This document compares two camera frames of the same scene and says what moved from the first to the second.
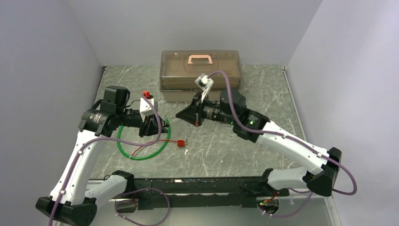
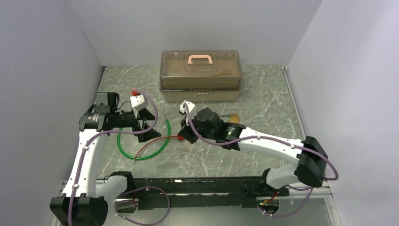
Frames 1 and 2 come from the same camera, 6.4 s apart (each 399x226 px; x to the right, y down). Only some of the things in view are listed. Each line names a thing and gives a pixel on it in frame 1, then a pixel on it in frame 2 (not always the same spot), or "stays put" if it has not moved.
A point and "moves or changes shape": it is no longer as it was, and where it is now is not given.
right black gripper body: x=209 y=110 -> x=210 y=134
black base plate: x=197 y=193 stays put
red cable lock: x=180 y=143 moves or changes shape
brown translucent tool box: x=179 y=68 stays put
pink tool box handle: x=199 y=56 stays put
